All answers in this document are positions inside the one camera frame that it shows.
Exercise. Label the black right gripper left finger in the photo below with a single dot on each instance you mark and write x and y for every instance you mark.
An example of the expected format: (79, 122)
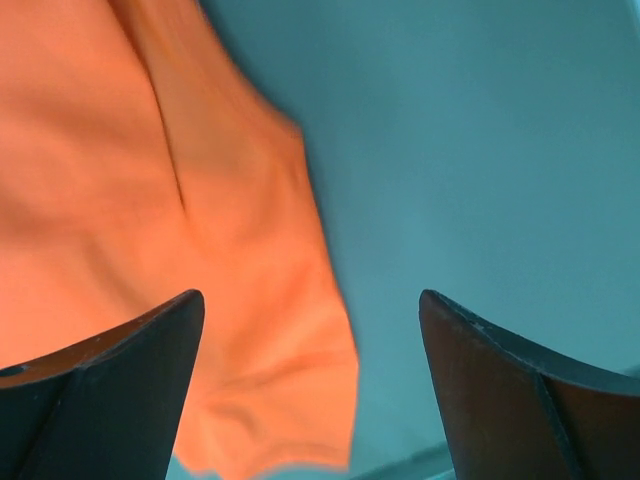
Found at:
(107, 407)

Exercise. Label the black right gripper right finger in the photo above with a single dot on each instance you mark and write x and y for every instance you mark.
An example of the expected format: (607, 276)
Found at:
(514, 409)

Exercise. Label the orange t shirt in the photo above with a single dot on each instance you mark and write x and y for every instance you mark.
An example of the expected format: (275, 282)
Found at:
(136, 163)

